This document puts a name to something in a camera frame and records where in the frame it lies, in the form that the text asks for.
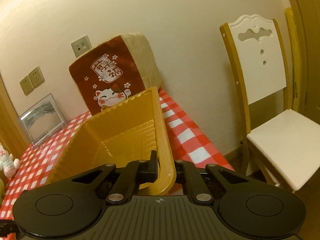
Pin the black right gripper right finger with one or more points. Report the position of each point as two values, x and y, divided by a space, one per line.
179 166

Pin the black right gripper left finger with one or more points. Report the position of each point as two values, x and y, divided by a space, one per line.
148 169

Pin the yellow plastic tray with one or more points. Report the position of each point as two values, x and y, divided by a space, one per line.
128 131

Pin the red lucky cat cushion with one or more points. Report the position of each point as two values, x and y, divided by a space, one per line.
115 71

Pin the white wooden chair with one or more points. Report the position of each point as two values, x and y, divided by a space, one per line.
282 142

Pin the red checkered tablecloth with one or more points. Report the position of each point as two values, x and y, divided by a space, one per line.
187 142

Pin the silver framed sand picture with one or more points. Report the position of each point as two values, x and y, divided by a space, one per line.
42 120

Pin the yellow folded board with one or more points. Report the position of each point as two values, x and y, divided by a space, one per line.
296 57

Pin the white plush cat toy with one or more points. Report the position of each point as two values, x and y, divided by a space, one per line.
9 165

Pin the upper wall socket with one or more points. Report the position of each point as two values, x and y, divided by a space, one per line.
81 46

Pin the right double wall socket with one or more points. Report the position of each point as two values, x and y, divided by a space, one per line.
36 77

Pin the double wall socket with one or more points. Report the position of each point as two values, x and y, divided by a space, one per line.
36 77
26 85

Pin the left double wall socket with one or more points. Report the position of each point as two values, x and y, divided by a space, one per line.
26 85

